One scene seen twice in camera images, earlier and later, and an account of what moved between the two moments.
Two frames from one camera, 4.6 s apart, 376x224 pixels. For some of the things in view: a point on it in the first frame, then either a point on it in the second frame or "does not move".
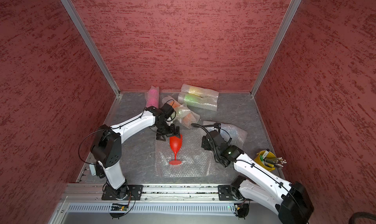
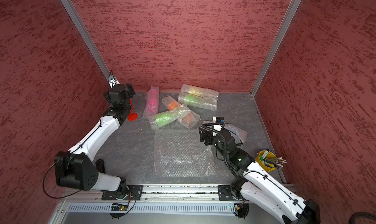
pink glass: x=152 y=97 does not move
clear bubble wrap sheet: x=196 y=161 does not move
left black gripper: x=171 y=132 → x=130 y=90
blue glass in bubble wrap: x=237 y=136 does not move
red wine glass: x=175 y=144 → x=132 y=116
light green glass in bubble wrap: x=192 y=100 does not move
